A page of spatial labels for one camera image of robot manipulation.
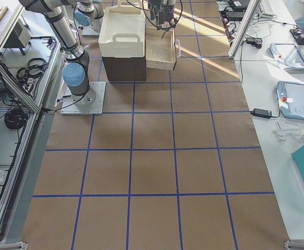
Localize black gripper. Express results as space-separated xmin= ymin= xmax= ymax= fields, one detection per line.
xmin=148 ymin=0 xmax=175 ymax=28

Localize white drawer handle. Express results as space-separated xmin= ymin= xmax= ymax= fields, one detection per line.
xmin=175 ymin=39 xmax=181 ymax=57

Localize grey orange scissors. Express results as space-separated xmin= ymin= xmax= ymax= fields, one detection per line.
xmin=161 ymin=28 xmax=168 ymax=39

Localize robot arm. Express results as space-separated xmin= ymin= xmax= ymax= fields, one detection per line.
xmin=73 ymin=1 xmax=181 ymax=32
xmin=20 ymin=1 xmax=103 ymax=105

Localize white plastic tray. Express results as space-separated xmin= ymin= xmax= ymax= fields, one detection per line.
xmin=98 ymin=1 xmax=146 ymax=58

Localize dark wooden cabinet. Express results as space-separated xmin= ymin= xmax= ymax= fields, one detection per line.
xmin=102 ymin=57 xmax=147 ymax=82

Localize far blue teach pendant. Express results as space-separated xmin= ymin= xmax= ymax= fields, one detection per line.
xmin=270 ymin=43 xmax=304 ymax=70

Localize blue teach pendant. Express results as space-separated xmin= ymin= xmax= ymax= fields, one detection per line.
xmin=276 ymin=81 xmax=304 ymax=120
xmin=270 ymin=43 xmax=304 ymax=70

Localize grey metal box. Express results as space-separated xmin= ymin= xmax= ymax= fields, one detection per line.
xmin=3 ymin=19 xmax=31 ymax=55

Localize black power adapter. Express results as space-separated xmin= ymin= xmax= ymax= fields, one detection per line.
xmin=250 ymin=108 xmax=272 ymax=119

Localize near blue teach pendant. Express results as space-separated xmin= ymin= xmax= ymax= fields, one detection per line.
xmin=276 ymin=81 xmax=304 ymax=120

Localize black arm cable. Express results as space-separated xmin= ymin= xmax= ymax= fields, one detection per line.
xmin=125 ymin=0 xmax=184 ymax=31

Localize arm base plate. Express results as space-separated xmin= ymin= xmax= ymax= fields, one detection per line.
xmin=82 ymin=26 xmax=101 ymax=36
xmin=60 ymin=82 xmax=106 ymax=115

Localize aluminium frame post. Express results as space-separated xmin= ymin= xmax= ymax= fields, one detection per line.
xmin=228 ymin=0 xmax=260 ymax=59

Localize clear acrylic bracket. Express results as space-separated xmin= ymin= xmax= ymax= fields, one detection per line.
xmin=274 ymin=121 xmax=300 ymax=143

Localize coiled black cable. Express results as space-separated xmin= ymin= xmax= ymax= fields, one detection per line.
xmin=4 ymin=108 xmax=29 ymax=130

